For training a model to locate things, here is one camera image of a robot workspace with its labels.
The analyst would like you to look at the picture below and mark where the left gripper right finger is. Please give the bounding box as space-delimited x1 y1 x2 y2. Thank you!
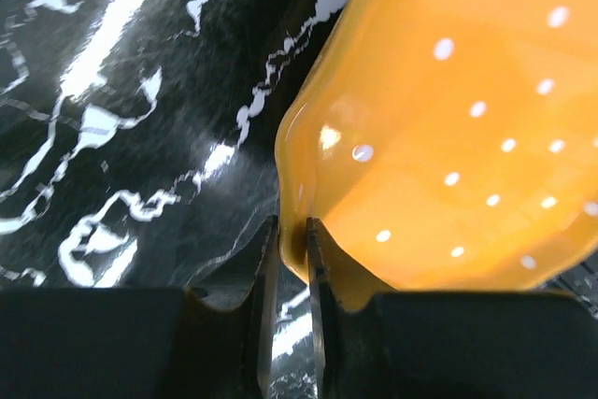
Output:
306 219 597 398

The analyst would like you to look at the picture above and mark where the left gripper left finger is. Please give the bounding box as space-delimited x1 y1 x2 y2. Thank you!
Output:
1 216 279 398

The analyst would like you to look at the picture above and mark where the orange-yellow scalloped plate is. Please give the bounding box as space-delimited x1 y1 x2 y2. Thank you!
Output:
275 0 597 290

